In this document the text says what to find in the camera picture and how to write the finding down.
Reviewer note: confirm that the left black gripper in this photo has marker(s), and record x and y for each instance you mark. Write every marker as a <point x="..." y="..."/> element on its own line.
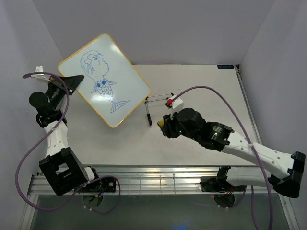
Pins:
<point x="72" y="83"/>

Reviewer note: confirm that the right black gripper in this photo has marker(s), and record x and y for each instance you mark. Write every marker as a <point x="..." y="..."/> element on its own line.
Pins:
<point x="168" y="127"/>

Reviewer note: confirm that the yellow black eraser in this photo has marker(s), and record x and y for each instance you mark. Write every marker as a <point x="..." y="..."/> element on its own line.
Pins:
<point x="160" y="123"/>

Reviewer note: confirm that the yellow framed whiteboard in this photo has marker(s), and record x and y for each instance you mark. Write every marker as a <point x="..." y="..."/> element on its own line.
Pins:
<point x="111" y="86"/>

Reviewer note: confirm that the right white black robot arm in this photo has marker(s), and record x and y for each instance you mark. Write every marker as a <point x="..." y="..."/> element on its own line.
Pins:
<point x="281" y="171"/>

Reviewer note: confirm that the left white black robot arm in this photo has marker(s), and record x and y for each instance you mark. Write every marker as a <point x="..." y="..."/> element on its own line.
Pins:
<point x="61" y="167"/>

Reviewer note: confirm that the right blue corner label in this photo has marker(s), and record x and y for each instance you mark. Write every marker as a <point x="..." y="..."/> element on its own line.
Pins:
<point x="225" y="66"/>

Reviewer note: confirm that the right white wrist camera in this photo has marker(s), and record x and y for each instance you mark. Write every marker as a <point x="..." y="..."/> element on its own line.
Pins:
<point x="175" y="105"/>

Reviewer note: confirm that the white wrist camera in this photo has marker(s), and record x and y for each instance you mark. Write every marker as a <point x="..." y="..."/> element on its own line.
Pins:
<point x="39" y="74"/>
<point x="175" y="105"/>

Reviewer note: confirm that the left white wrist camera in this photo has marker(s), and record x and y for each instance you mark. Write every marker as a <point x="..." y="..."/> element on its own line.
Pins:
<point x="39" y="74"/>

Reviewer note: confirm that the black wire easel stand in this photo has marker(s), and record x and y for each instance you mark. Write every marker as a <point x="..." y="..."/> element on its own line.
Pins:
<point x="154" y="101"/>

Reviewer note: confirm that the aluminium rail frame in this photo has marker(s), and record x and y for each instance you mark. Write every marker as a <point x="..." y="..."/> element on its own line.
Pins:
<point x="158" y="180"/>

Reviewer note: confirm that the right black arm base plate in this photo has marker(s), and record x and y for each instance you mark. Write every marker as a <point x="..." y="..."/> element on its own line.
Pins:
<point x="214" y="184"/>

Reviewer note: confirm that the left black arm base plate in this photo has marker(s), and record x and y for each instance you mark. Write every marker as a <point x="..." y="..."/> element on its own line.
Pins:
<point x="107" y="184"/>

